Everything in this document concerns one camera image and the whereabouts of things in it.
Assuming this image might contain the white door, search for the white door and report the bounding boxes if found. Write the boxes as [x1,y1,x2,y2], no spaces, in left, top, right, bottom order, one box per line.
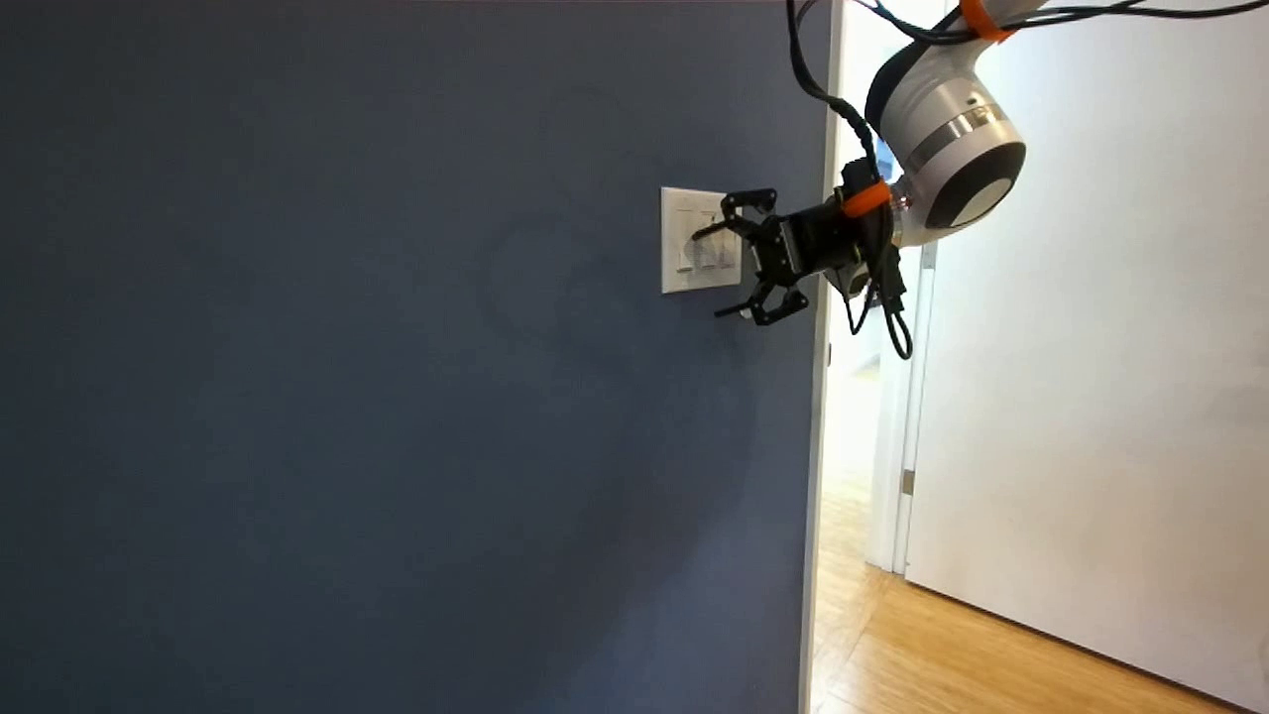
[900,0,1269,714]

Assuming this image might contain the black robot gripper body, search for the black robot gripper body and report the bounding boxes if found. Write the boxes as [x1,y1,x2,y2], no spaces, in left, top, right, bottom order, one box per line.
[770,183,905,299]

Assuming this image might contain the white door frame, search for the white door frame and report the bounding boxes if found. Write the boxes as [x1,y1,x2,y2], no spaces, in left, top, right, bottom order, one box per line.
[865,0,953,580]

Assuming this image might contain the orange cable strap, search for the orange cable strap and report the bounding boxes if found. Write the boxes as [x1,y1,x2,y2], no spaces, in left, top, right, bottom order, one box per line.
[839,179,900,224]

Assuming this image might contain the white triple switch wall plate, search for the white triple switch wall plate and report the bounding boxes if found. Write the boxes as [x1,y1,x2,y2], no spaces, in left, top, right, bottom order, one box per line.
[657,183,758,301]

